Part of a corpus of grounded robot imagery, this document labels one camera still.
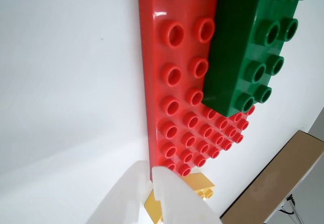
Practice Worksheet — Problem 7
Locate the brown cardboard box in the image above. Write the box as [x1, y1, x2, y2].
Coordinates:
[219, 130, 324, 224]

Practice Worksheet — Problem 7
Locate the thin black cable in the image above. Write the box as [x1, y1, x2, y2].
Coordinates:
[278, 193, 303, 224]

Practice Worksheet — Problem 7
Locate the red lego baseplate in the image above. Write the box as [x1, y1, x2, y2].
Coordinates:
[137, 0, 256, 181]

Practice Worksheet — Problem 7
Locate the yellow lego brick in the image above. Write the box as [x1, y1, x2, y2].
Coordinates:
[143, 172, 216, 224]

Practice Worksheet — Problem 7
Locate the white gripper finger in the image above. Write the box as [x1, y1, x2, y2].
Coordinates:
[87, 160, 153, 224]
[151, 165, 224, 224]

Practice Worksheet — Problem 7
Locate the green lego brick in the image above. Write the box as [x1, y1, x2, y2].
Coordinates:
[201, 0, 314, 118]

